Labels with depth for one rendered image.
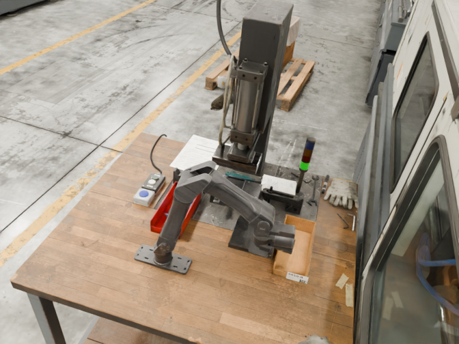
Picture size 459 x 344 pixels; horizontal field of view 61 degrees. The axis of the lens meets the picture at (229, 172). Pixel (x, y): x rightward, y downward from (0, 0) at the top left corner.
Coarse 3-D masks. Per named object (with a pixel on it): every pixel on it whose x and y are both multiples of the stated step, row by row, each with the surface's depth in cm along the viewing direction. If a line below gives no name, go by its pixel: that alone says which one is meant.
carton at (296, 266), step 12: (288, 216) 155; (300, 228) 157; (312, 228) 155; (300, 240) 154; (312, 240) 145; (300, 252) 149; (276, 264) 143; (288, 264) 144; (300, 264) 144; (288, 276) 139; (300, 276) 137
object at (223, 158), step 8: (240, 144) 149; (216, 152) 154; (224, 152) 155; (232, 152) 148; (240, 152) 149; (248, 152) 149; (256, 152) 157; (216, 160) 153; (224, 160) 152; (232, 160) 151; (240, 160) 148; (248, 160) 147; (256, 160) 153; (232, 168) 153; (240, 168) 152; (248, 168) 151; (256, 168) 149
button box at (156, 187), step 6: (150, 156) 187; (156, 168) 181; (150, 174) 173; (156, 174) 174; (156, 180) 170; (162, 180) 171; (144, 186) 166; (150, 186) 167; (156, 186) 167; (156, 192) 168
